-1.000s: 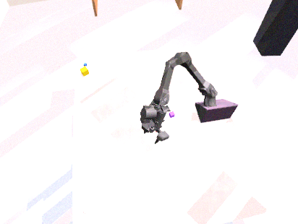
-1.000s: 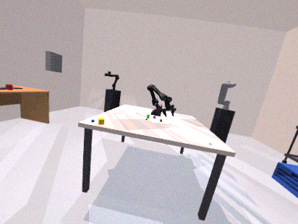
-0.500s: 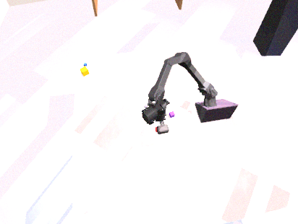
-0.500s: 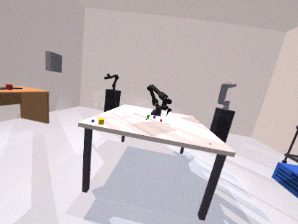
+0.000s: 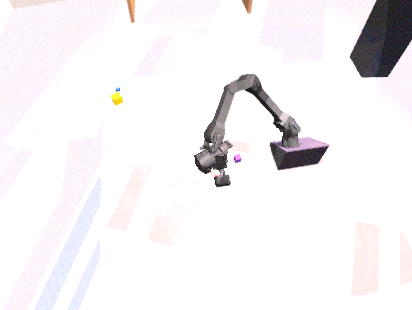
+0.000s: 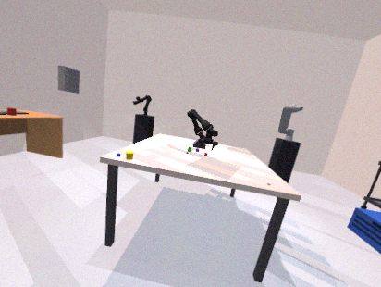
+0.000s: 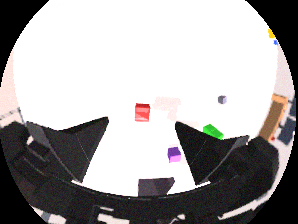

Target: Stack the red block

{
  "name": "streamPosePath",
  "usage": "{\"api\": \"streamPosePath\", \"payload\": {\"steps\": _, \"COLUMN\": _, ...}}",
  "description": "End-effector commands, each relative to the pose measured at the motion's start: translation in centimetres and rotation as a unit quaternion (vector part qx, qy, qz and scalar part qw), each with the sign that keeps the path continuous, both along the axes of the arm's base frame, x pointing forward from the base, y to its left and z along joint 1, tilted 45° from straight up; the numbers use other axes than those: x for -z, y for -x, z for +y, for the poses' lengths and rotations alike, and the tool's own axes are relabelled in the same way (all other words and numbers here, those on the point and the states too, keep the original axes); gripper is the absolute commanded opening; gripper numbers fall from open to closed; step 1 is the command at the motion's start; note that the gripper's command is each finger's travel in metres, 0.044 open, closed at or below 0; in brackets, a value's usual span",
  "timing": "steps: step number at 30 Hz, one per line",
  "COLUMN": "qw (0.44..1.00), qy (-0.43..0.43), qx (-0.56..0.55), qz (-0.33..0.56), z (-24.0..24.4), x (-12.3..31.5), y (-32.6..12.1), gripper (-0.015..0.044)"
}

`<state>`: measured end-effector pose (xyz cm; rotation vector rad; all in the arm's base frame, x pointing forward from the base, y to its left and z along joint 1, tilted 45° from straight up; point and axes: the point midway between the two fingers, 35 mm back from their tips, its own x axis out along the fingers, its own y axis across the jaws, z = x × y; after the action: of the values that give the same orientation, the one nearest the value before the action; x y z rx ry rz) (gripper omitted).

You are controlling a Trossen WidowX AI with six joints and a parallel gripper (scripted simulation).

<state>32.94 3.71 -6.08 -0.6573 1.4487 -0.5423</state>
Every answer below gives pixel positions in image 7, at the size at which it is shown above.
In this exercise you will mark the red block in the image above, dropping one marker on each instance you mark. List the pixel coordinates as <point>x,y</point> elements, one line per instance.
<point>142,113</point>

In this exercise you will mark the small green block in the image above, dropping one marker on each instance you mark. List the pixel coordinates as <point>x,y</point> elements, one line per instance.
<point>216,133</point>
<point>208,128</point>

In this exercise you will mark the small yellow block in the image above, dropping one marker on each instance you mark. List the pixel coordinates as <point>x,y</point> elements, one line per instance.
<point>271,35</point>

